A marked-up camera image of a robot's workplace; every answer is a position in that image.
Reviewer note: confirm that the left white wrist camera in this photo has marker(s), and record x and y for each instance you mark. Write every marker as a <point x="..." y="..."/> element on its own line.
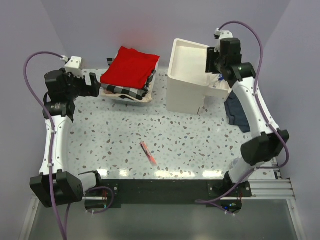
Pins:
<point x="74" y="66"/>

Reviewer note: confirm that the red folded t-shirt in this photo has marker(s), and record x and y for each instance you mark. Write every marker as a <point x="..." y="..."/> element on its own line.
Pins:
<point x="130" y="68"/>

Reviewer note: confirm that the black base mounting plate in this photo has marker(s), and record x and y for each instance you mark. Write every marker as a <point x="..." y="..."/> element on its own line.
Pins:
<point x="153" y="192"/>

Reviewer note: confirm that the black white checkered cloth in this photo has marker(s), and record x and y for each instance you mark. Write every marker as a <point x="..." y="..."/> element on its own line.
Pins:
<point x="125" y="91"/>

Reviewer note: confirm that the red orange marker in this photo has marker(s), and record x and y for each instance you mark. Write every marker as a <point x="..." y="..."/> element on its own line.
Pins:
<point x="148" y="153"/>

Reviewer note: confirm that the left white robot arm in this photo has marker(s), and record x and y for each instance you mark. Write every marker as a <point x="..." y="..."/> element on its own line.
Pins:
<point x="55" y="182"/>

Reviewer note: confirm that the beige folded cloth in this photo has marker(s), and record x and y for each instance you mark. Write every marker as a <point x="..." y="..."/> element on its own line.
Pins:
<point x="130" y="97"/>

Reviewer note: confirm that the dark blue cloth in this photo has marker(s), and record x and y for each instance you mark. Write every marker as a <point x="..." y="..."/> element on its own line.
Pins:
<point x="235" y="113"/>

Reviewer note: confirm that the small clear plastic cup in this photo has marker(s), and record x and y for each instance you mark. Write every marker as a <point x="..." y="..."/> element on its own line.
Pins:
<point x="234" y="162"/>

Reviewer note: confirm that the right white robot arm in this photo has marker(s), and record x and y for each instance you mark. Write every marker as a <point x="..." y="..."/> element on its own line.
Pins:
<point x="267" y="139"/>

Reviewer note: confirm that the blue cap white marker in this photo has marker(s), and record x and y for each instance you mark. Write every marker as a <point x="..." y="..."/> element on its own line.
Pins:
<point x="220" y="77"/>

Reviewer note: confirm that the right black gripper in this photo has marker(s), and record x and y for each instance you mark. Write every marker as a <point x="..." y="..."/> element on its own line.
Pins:
<point x="210" y="54"/>

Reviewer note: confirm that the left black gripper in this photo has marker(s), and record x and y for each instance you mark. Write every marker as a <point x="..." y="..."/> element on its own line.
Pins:
<point x="92" y="90"/>

